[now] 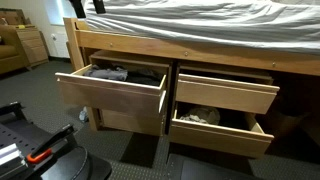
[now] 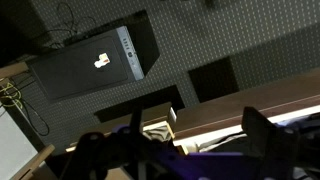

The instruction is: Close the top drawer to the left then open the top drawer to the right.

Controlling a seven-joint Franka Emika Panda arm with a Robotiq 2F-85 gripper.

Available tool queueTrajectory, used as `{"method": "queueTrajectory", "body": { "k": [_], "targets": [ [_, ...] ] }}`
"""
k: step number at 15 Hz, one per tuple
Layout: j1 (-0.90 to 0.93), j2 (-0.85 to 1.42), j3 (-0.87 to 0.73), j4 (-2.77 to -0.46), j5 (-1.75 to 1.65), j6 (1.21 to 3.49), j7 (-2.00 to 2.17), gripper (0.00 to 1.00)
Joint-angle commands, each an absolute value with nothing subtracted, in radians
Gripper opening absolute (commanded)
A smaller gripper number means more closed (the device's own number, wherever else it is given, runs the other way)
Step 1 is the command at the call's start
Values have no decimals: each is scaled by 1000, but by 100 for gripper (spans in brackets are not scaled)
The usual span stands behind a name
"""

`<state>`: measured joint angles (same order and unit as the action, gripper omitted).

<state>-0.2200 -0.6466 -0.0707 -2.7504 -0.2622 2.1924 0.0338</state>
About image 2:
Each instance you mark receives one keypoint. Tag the wooden desk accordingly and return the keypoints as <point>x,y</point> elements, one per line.
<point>13,70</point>

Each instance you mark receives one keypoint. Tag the black box with white sticker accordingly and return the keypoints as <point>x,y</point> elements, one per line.
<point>76,70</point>

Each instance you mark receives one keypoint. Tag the light wooden drawer with clothes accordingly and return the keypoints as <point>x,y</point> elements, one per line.
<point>116,118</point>

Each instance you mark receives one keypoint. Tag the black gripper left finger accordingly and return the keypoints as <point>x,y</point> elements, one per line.
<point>135,120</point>

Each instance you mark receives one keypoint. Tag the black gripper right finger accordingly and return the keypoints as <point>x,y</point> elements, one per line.
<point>260,128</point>

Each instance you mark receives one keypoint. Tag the clothes inside drawer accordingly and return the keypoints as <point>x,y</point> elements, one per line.
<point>160,131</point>

